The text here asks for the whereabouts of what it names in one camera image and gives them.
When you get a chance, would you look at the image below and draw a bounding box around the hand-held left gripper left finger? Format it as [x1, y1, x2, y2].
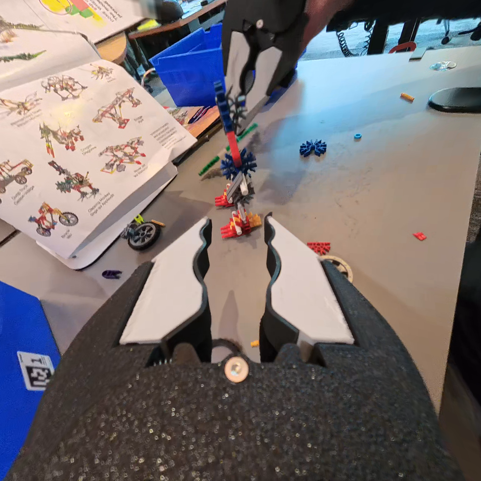
[119, 217, 212, 345]

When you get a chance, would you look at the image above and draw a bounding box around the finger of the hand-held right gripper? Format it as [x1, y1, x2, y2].
[224, 31, 256, 100]
[236, 48, 284, 132]

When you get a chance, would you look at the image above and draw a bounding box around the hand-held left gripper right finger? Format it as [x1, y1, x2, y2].
[262, 213, 355, 345]

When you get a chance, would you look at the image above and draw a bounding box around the blue snowflake connector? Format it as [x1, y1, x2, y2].
[215, 82, 230, 134]
[299, 139, 327, 157]

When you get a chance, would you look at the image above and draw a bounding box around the colourful construction toy model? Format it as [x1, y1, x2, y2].
[214, 81, 264, 239]

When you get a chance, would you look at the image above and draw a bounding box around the green connector chain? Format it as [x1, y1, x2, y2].
[198, 122, 260, 177]

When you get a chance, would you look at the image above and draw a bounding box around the person's right forearm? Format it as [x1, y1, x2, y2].
[327, 0, 481, 32]

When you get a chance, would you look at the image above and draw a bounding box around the person's right hand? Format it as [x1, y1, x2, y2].
[302, 0, 355, 47]

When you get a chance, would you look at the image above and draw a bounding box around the grey spoked pulley wheel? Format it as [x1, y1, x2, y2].
[319, 255, 354, 283]

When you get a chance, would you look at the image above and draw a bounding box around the black wheel with grey hub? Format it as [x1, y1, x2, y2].
[126, 222, 162, 252]

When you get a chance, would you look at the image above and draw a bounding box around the brown plastic bag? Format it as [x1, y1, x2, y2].
[165, 106, 222, 138]

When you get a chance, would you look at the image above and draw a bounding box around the black rubber tire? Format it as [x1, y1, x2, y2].
[211, 338, 243, 363]

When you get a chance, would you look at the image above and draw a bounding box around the background work table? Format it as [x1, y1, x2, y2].
[130, 8, 226, 38]

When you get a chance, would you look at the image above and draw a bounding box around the wooden table with black legs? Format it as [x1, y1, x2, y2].
[366, 17, 421, 55]

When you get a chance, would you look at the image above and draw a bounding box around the round wooden board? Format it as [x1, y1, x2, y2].
[96, 32, 128, 64]

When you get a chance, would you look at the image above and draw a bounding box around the toy models instruction sheet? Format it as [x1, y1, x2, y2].
[0, 59, 198, 260]

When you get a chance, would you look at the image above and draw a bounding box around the brick building instruction sheet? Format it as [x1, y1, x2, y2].
[23, 0, 158, 44]

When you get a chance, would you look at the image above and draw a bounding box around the person's torso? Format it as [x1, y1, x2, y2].
[449, 240, 481, 376]

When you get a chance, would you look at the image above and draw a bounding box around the black chair armrest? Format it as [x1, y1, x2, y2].
[428, 87, 481, 113]

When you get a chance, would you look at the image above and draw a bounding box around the white instruction booklet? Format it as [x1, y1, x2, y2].
[0, 15, 102, 92]

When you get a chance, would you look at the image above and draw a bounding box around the black coiled cable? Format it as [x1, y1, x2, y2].
[336, 23, 357, 57]

